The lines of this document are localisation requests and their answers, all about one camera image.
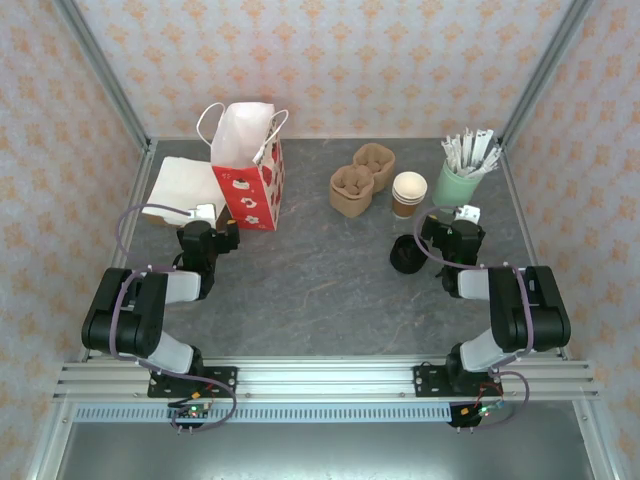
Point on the aluminium table side rail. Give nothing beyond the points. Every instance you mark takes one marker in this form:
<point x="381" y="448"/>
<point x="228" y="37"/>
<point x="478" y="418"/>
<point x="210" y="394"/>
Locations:
<point x="134" y="200"/>
<point x="520" y="200"/>

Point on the white paper napkin stack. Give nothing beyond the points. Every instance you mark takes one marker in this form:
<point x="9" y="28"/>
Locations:
<point x="180" y="185"/>

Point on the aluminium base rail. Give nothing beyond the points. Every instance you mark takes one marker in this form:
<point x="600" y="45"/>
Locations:
<point x="320" y="380"/>

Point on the green straw holder cup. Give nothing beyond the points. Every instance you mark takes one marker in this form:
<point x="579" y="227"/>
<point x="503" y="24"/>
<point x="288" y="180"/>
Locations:
<point x="450" y="192"/>

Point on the aluminium frame post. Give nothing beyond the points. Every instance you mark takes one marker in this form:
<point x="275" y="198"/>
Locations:
<point x="545" y="75"/>
<point x="104" y="75"/>

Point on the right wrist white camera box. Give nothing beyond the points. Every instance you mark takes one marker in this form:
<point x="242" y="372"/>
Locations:
<point x="470" y="213"/>

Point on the grey metal lower panel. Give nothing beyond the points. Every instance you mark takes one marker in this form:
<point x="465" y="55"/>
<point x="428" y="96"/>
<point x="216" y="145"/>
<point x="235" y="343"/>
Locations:
<point x="320" y="450"/>

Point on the red white paper gift bag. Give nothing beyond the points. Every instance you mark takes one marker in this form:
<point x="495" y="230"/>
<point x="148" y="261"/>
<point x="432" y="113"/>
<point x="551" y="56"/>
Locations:
<point x="250" y="200"/>

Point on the aluminium lower frame bar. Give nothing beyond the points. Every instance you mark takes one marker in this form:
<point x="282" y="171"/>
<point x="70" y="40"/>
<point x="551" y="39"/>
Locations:
<point x="597" y="450"/>
<point x="47" y="450"/>

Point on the small circuit board green light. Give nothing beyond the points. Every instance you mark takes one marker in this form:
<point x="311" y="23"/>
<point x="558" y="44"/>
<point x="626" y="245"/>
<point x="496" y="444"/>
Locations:
<point x="482" y="412"/>
<point x="192" y="412"/>

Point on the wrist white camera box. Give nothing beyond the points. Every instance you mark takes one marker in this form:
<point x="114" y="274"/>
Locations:
<point x="470" y="213"/>
<point x="205" y="211"/>

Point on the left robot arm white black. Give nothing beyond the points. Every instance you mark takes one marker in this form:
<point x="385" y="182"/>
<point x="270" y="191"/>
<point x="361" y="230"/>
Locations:
<point x="130" y="325"/>

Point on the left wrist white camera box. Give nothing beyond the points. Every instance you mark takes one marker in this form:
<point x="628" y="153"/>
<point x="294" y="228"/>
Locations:
<point x="205" y="211"/>

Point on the brown pulp cup carrier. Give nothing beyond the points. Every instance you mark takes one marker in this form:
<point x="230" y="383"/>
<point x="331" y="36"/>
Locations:
<point x="375" y="160"/>
<point x="352" y="205"/>

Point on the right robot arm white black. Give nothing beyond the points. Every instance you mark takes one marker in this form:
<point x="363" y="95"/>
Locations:
<point x="530" y="320"/>

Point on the black cup lid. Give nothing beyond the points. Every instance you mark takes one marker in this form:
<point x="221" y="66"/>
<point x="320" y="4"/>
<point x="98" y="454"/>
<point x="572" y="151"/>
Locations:
<point x="407" y="255"/>

